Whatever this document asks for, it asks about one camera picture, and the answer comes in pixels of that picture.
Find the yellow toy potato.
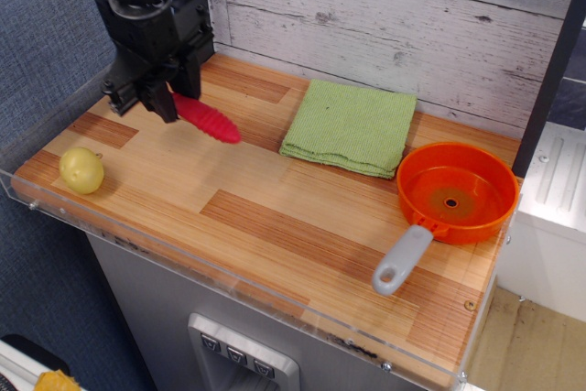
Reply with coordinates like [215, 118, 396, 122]
[59, 147, 104, 194]

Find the red handled metal spoon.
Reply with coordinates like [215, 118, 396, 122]
[171, 92, 242, 144]

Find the clear acrylic table guard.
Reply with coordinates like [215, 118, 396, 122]
[3, 55, 505, 390]

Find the silver button panel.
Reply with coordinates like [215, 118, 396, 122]
[188, 313, 301, 390]

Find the orange measuring cup grey handle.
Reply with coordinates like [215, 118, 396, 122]
[372, 142, 519, 297]

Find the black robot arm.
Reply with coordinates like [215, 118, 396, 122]
[94, 0, 214, 123]

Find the green folded cloth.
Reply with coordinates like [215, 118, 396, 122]
[279, 80, 417, 179]

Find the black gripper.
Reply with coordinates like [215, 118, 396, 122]
[94, 0, 202, 124]

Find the yellow object with black mesh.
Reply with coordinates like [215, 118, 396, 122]
[0, 368, 82, 391]

